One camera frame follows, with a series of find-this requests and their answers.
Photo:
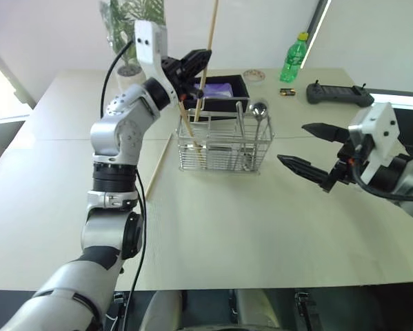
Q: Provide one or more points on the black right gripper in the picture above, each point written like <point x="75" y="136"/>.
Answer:
<point x="347" y="162"/>

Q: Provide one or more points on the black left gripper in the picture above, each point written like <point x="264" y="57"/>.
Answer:
<point x="170" y="69"/>

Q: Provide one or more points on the wooden chopstick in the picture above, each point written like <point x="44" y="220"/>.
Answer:
<point x="158" y="167"/>
<point x="189" y="125"/>
<point x="210" y="31"/>

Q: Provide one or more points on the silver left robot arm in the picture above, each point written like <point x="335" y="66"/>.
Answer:
<point x="106" y="131"/>

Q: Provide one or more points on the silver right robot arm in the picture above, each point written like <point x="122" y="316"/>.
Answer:
<point x="406" y="176"/>

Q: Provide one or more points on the metal spoon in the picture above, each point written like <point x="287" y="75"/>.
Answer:
<point x="258" y="109"/>

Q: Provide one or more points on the black tray with purple cloth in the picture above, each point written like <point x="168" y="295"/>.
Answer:
<point x="223" y="91"/>

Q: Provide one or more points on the dark grey handheld controller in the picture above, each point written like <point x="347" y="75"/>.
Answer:
<point x="340" y="95"/>

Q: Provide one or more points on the black battery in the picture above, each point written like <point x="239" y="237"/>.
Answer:
<point x="287" y="91"/>

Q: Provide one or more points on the green plant in white pot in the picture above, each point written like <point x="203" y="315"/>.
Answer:
<point x="125" y="41"/>

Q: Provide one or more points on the green plastic bottle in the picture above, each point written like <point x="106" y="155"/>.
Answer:
<point x="292" y="60"/>

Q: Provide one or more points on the grey rounded robot body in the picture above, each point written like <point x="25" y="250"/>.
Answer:
<point x="206" y="310"/>

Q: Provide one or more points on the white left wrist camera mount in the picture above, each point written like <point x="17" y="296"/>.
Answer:
<point x="147" y="43"/>

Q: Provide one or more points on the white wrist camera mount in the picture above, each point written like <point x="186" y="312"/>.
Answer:
<point x="147" y="43"/>
<point x="378" y="134"/>

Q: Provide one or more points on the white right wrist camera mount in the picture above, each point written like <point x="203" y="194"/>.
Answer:
<point x="378" y="134"/>

